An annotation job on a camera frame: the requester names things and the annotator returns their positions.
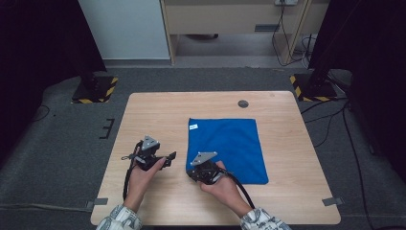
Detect light wooden desk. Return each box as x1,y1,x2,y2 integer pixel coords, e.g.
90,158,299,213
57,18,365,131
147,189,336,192
159,0,331,66

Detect person's right hand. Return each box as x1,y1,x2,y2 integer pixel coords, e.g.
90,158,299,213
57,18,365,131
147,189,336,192
200,160,253,219

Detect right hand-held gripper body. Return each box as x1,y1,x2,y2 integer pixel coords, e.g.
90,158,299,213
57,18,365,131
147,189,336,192
186,151,226,186

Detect thin black floor cable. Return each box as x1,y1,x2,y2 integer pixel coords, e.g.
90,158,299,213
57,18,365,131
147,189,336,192
32,104,51,123

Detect black cable bundle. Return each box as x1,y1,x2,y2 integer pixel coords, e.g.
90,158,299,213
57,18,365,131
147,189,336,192
301,34,317,70

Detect long black floor cable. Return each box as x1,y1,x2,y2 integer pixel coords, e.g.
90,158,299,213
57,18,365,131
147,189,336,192
342,108,375,230

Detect black stand base striped tape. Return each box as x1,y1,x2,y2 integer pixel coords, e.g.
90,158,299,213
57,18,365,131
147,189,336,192
71,75,119,104
289,73,339,103

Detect black floor tape marks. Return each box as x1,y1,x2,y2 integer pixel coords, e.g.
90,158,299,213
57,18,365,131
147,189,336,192
99,118,116,140

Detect blue cloth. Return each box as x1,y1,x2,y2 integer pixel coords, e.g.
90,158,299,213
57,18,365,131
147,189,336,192
186,118,270,186

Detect grey tape piece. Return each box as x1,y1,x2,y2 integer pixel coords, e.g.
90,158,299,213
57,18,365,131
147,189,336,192
85,197,109,211
321,196,346,207

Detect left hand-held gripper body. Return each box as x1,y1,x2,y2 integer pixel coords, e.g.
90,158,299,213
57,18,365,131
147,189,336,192
133,135,164,172

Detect person's left hand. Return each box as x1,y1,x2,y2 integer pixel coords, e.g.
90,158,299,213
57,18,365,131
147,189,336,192
124,156,167,212

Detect white cabinet panel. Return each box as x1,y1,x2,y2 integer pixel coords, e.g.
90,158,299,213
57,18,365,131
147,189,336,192
79,0,170,60

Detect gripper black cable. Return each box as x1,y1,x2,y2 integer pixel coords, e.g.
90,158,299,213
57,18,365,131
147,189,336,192
223,169,257,210
123,142,143,200

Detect black hanging power cable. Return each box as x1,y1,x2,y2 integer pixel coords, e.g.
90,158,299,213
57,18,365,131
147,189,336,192
271,3,309,67

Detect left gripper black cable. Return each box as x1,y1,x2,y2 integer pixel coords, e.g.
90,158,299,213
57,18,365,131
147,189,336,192
123,142,143,200

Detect black curtain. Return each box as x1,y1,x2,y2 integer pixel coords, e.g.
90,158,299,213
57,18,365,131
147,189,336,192
0,0,108,164
307,0,406,175

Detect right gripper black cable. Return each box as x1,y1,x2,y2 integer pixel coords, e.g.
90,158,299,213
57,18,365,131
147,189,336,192
223,169,257,210

